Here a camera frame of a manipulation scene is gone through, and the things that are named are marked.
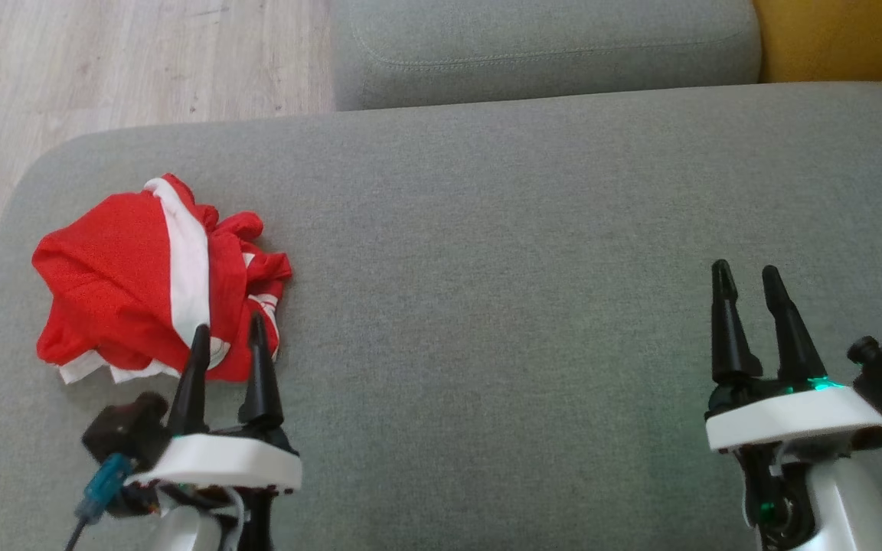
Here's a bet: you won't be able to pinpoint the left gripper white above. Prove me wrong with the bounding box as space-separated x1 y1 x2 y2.
126 311 303 506

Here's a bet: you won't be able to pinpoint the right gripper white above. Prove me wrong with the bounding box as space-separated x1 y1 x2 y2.
704 259 882 454

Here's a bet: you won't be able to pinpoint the red basketball jersey white sleeves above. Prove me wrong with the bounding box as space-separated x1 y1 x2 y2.
57 210 293 385

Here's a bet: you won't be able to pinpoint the grey sofa seat cushion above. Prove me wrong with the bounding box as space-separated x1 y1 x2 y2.
0 81 882 551

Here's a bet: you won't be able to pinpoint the yellow cushion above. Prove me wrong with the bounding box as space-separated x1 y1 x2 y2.
751 0 882 85

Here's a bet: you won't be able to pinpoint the grey sofa back cushion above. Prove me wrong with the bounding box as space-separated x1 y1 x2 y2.
332 0 763 112

